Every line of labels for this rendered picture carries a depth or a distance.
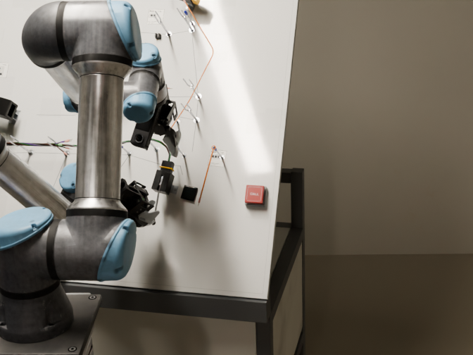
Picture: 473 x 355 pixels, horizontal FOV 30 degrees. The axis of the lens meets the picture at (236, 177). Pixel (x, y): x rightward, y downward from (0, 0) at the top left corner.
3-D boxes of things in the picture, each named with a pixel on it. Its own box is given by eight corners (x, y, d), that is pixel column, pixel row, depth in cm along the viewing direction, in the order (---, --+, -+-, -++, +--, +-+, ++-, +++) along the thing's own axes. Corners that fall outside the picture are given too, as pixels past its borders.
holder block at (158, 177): (155, 191, 246) (150, 188, 242) (160, 172, 247) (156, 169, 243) (169, 195, 245) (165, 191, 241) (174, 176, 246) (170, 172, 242)
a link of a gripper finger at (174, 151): (191, 144, 239) (177, 120, 233) (183, 160, 236) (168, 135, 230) (181, 144, 241) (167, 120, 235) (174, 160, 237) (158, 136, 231)
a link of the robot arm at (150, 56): (124, 63, 209) (129, 39, 214) (131, 96, 218) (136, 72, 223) (157, 63, 208) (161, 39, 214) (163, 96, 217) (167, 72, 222)
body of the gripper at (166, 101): (179, 117, 235) (174, 84, 225) (167, 140, 230) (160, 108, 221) (153, 111, 237) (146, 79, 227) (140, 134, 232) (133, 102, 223)
